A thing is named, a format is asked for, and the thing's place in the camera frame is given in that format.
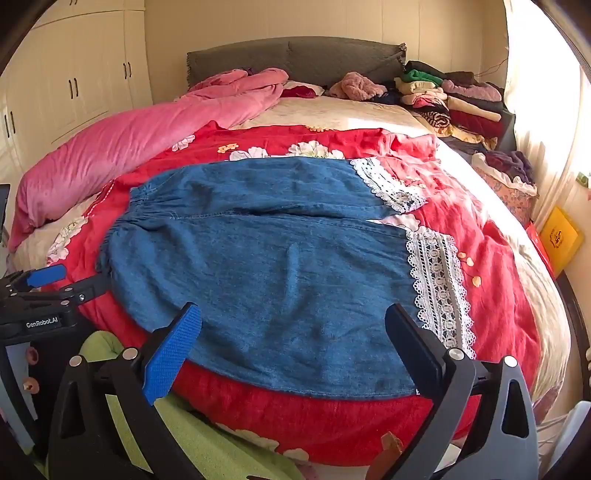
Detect grey headboard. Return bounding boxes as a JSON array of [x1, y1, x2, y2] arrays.
[[186, 37, 407, 90]]

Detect pile of folded clothes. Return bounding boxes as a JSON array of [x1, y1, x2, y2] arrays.
[[374, 60, 517, 139]]

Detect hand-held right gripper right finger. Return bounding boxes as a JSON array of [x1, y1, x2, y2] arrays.
[[384, 302, 540, 480]]

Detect dark red cloth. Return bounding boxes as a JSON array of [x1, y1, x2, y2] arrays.
[[281, 82, 324, 99]]

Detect yellow box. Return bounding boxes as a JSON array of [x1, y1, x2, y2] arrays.
[[539, 206, 585, 278]]

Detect blue denim pants lace hems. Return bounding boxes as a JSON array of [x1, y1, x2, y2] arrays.
[[95, 156, 477, 400]]

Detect pink quilt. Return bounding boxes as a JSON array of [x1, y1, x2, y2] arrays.
[[7, 68, 289, 252]]

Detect white sheer curtain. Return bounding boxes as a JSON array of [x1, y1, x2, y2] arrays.
[[503, 0, 591, 222]]

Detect green fuzzy cloth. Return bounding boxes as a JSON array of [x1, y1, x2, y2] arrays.
[[76, 330, 305, 480]]

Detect white wardrobe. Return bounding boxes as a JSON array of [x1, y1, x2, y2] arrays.
[[0, 0, 154, 185]]

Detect brown leather piece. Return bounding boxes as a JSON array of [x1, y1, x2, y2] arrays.
[[367, 431, 404, 480]]

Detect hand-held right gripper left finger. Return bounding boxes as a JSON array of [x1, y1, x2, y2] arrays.
[[47, 302, 204, 480]]

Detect dark wooden bed frame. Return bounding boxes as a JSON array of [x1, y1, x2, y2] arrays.
[[556, 271, 591, 370]]

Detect pink fluffy garment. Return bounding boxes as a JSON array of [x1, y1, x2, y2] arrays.
[[329, 71, 389, 101]]

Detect floral laundry basket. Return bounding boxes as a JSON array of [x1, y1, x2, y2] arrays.
[[471, 152, 539, 227]]

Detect purple clothes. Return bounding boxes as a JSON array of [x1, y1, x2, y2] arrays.
[[485, 150, 536, 183]]

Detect cream bed sheet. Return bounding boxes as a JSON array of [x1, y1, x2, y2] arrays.
[[11, 95, 571, 416]]

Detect red box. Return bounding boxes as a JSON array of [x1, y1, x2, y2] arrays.
[[525, 222, 557, 278]]

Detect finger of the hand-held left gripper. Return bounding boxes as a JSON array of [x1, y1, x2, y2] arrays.
[[0, 264, 66, 296], [18, 273, 112, 310]]

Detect red floral blanket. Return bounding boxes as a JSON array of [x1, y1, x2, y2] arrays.
[[46, 121, 542, 467]]

